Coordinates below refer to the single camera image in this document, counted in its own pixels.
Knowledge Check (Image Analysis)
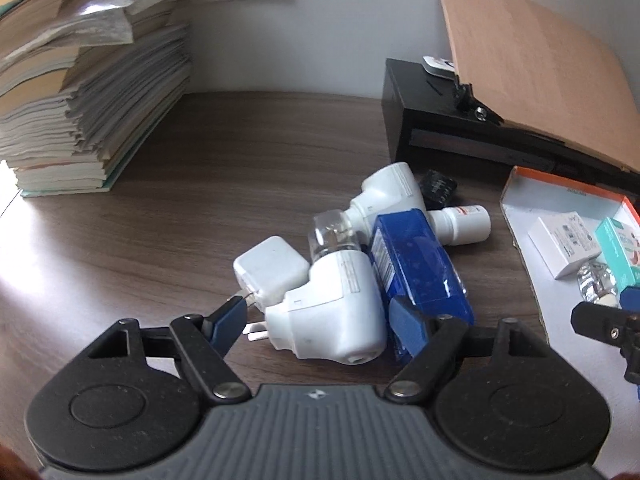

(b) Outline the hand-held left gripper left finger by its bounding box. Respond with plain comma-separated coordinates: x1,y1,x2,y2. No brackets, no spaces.
87,296,251,406

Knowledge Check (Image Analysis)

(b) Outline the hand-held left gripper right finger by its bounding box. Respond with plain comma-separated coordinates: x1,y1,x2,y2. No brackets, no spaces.
384,296,551,405

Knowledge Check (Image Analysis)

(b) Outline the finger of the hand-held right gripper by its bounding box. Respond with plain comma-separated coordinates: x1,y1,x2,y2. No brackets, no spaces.
571,285,640,386

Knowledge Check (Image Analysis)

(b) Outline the silver foil packet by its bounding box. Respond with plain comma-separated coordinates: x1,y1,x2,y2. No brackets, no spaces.
576,261,623,306

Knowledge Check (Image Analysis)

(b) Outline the orange cardboard box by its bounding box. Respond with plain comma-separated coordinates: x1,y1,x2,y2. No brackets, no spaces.
500,166,640,361

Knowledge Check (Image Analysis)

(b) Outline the blue plastic box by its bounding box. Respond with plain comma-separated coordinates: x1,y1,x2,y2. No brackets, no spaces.
370,208,476,365

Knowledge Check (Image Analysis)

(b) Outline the white charger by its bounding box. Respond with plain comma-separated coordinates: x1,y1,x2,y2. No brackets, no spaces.
232,236,311,311

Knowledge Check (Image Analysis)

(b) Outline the white plug-in repeller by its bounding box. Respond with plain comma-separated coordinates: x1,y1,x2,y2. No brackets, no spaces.
348,161,427,233
245,249,388,363

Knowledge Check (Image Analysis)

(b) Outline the teal bandage box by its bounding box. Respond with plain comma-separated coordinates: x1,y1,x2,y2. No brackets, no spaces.
594,216,640,288

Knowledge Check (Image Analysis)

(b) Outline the small white green box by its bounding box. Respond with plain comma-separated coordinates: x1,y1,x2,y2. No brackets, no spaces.
528,212,603,281

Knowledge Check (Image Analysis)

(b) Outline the white pill bottle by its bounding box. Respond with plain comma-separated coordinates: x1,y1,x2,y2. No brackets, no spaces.
427,205,492,246

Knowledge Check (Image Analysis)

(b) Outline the clear refill bottle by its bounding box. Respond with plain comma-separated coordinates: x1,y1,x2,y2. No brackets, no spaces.
307,210,373,263

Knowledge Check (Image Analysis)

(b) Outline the black charger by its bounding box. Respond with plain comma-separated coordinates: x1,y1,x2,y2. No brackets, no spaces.
417,169,460,208

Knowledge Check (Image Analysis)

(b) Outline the black desk riser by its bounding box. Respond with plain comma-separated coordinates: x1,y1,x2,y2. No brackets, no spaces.
381,57,640,196

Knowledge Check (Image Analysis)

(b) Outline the small white device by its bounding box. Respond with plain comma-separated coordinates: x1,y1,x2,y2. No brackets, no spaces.
422,56,458,78

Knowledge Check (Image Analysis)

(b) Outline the stack of books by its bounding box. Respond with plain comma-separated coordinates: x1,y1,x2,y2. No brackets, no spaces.
0,0,193,197

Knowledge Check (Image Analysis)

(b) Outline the wooden board stand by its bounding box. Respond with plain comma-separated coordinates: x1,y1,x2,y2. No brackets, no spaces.
434,0,640,173

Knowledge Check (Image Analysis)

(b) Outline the clear plastic sleeve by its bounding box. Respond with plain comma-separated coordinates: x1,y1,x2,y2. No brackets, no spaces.
65,2,136,48

